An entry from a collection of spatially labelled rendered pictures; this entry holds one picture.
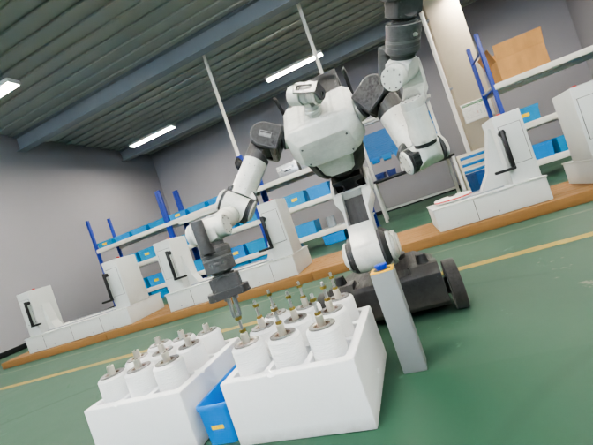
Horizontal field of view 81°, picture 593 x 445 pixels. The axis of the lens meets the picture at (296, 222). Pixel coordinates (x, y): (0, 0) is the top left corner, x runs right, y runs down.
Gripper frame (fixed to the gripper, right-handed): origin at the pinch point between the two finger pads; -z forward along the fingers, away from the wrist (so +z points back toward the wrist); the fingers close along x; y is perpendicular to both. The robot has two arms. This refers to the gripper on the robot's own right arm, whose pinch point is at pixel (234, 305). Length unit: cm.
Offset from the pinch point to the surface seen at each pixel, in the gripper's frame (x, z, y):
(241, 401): -5.6, -23.8, -6.0
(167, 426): -30.7, -27.7, 5.4
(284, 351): 9.9, -14.3, -9.6
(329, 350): 20.9, -16.6, -14.4
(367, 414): 24.2, -32.2, -19.4
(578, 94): 260, 37, 124
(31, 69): -233, 363, 449
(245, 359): -1.1, -14.2, -4.6
